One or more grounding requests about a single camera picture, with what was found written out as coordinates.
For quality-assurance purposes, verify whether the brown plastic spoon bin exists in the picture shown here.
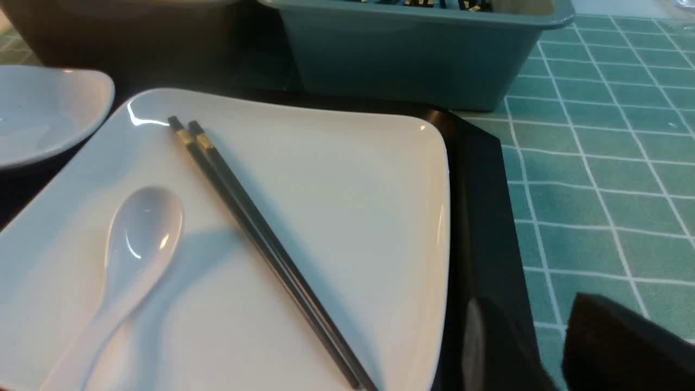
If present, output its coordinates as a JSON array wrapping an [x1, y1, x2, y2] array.
[[2, 1, 283, 94]]

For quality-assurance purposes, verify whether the white ceramic soup spoon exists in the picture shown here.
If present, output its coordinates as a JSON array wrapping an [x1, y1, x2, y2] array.
[[41, 186, 184, 390]]

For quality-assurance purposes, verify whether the large white square plate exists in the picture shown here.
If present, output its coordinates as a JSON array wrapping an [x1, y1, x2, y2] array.
[[2, 89, 453, 390]]

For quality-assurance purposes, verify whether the blue-grey plastic chopstick bin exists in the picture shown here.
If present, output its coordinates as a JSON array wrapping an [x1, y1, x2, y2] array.
[[262, 1, 575, 112]]

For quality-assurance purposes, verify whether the green checkered tablecloth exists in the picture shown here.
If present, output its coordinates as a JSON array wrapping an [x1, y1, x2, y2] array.
[[461, 15, 694, 390]]

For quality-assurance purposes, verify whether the small white square bowl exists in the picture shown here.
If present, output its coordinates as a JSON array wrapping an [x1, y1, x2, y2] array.
[[1, 65, 115, 171]]

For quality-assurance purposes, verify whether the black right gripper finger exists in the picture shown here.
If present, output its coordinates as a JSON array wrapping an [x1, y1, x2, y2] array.
[[563, 293, 694, 390]]

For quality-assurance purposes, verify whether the black chopstick gold band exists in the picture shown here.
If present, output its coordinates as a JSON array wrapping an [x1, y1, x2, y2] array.
[[167, 116, 362, 389], [187, 120, 380, 391]]

